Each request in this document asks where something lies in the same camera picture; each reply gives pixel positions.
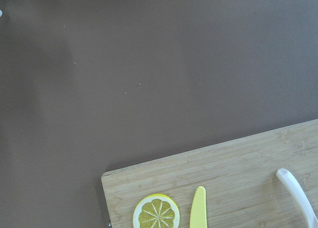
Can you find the yellow plastic knife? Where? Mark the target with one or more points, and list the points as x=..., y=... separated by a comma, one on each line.
x=198, y=214

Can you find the yellow lemon slice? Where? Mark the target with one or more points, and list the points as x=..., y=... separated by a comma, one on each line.
x=156, y=211

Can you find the white ceramic spoon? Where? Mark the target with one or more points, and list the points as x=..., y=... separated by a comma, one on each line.
x=295, y=190

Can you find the bamboo cutting board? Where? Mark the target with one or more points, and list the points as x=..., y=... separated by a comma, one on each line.
x=242, y=190

